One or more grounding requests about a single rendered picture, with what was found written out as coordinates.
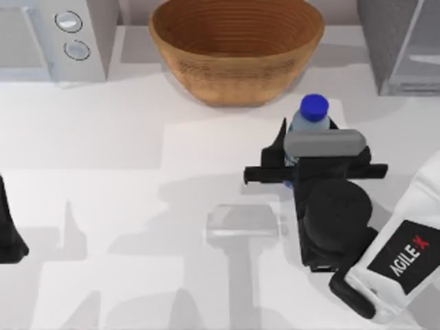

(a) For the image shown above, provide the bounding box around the grey cabinet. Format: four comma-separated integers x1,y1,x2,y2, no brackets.
356,0,440,98

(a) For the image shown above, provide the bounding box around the clear bottle with blue cap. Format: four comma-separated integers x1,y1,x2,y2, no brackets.
284,94,331,188

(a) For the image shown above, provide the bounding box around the large microwave knob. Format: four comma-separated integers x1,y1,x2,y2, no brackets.
54,10,84,34

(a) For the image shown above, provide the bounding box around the pale microwave oven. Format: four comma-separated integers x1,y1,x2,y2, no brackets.
0,0,120,85

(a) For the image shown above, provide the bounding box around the small microwave knob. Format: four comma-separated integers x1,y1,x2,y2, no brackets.
63,38,92,62

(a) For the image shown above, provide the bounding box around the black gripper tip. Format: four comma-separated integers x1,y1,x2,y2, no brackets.
0,174,30,265

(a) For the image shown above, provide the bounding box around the brown woven basket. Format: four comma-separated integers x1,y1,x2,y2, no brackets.
148,0,326,109

